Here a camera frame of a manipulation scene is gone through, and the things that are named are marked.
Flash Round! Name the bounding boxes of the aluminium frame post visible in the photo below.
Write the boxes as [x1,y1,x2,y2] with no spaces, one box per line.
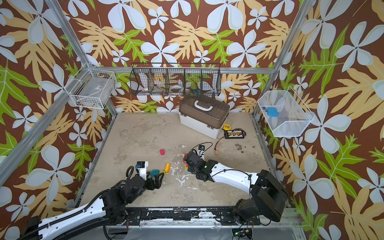
[252,1,316,97]
[46,1,117,117]

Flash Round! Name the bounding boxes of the white wire basket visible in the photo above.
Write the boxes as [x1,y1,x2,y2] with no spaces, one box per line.
[68,69,117,109]
[258,89,315,138]

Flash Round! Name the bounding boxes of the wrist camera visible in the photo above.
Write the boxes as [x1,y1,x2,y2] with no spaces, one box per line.
[198,145,205,152]
[136,161,149,181]

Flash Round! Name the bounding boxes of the orange supermarket block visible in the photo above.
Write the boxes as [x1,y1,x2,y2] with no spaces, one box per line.
[164,163,171,173]

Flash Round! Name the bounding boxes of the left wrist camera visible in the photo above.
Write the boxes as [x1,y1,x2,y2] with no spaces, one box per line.
[136,161,149,181]

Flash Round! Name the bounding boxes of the blue object in basket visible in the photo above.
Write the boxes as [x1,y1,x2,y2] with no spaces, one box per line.
[267,107,279,118]

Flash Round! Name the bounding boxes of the aluminium frame post left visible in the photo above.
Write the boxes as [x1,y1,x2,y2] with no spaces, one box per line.
[46,1,117,117]

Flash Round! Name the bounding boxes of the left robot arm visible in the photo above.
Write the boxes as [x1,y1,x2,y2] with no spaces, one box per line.
[19,173,164,240]

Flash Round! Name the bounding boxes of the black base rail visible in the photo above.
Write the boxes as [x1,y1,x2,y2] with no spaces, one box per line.
[125,206,241,226]

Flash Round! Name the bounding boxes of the white wire basket left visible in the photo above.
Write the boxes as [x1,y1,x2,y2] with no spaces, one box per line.
[68,69,117,109]

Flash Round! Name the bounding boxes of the aluminium frame post right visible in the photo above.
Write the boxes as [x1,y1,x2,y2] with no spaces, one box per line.
[252,1,316,97]

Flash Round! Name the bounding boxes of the yellow tape measure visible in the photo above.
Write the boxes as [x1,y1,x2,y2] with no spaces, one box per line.
[223,124,232,131]

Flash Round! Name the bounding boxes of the white toolbox brown lid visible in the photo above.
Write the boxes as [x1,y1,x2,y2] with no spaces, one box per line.
[179,95,230,139]

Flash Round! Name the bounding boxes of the teal roof block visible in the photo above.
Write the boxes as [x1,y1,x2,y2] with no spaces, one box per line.
[150,170,160,178]

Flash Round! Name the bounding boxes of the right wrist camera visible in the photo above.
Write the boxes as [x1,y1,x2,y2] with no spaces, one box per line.
[198,145,205,152]

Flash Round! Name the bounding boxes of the white wire basket right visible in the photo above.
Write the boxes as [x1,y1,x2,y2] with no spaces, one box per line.
[258,89,315,138]

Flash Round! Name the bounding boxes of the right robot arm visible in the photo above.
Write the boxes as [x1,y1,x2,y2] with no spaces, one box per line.
[184,150,288,225]

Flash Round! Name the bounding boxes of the black wire basket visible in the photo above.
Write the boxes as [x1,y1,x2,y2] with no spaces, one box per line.
[128,63,222,97]

